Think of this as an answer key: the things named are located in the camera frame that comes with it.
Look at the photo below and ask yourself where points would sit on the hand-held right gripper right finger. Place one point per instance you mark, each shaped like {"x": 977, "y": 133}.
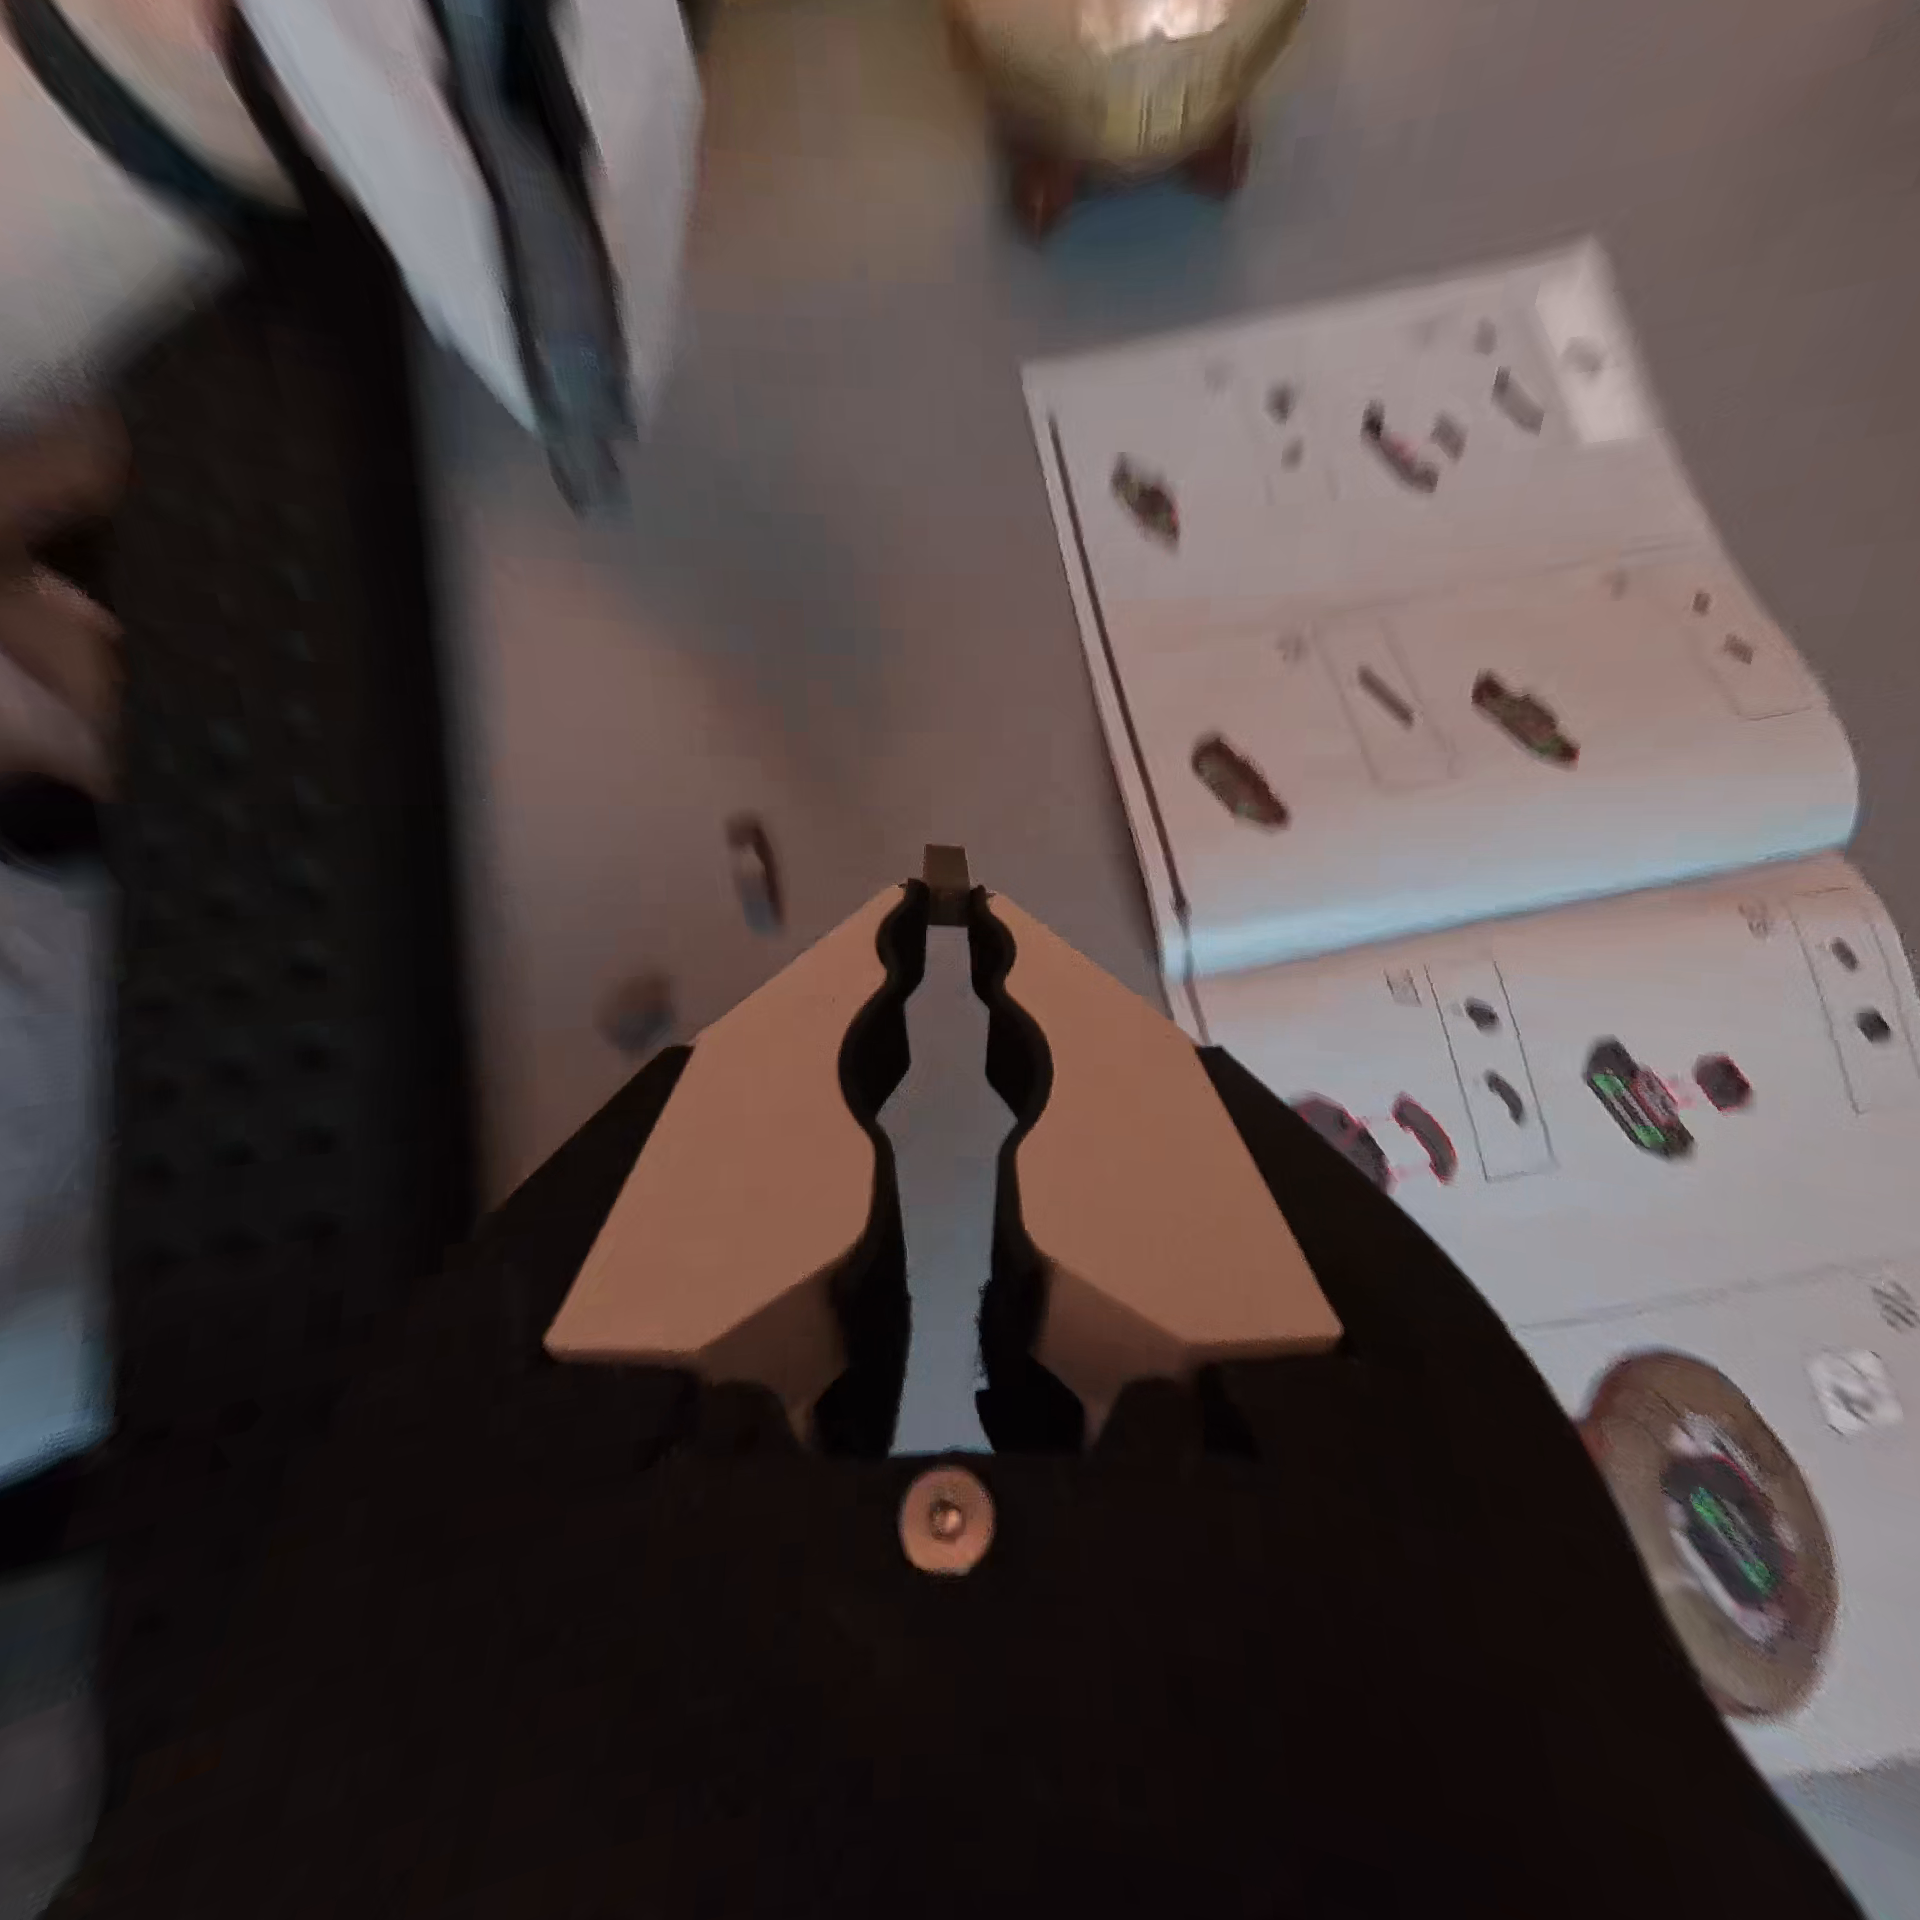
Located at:
{"x": 1170, "y": 1201}

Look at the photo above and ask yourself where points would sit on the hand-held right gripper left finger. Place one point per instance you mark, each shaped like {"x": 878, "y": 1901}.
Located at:
{"x": 721, "y": 1201}

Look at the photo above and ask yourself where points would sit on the tan round brick model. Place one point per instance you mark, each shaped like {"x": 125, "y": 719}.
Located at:
{"x": 1124, "y": 74}

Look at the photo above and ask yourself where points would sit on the black perforated armrest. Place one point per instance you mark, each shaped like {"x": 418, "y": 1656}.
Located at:
{"x": 270, "y": 901}

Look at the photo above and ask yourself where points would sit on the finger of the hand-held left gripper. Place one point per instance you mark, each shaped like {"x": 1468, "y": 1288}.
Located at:
{"x": 391, "y": 210}
{"x": 652, "y": 181}

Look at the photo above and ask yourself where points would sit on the curved dark toy brick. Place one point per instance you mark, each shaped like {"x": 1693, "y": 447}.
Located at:
{"x": 752, "y": 879}

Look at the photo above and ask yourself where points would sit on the grey desk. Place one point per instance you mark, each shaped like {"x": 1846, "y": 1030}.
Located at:
{"x": 901, "y": 600}

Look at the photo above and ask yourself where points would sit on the small dark toy brick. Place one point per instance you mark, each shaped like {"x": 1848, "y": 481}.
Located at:
{"x": 945, "y": 871}

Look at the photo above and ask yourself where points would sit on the open building instruction booklet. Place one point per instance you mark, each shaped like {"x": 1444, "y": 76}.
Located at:
{"x": 1424, "y": 720}

